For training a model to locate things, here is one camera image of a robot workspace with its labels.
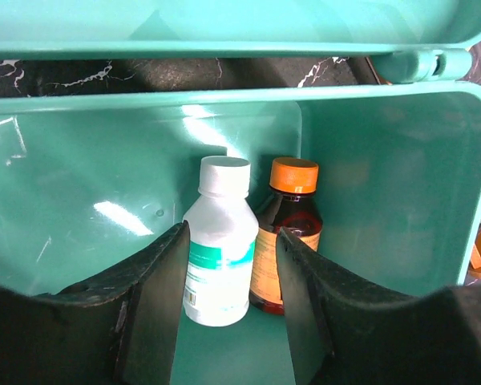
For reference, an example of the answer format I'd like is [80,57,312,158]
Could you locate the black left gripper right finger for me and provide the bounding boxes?
[277,229,481,384]

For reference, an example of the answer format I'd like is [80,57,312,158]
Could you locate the white bottle green label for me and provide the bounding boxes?
[183,156,258,327]

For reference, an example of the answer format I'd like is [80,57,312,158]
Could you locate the green plastic medicine box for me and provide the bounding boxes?
[0,1,481,384]

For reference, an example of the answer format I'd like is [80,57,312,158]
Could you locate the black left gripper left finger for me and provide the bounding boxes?
[0,223,190,384]

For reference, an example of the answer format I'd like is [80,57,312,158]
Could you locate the brown bottle orange cap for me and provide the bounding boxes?
[249,157,323,315]

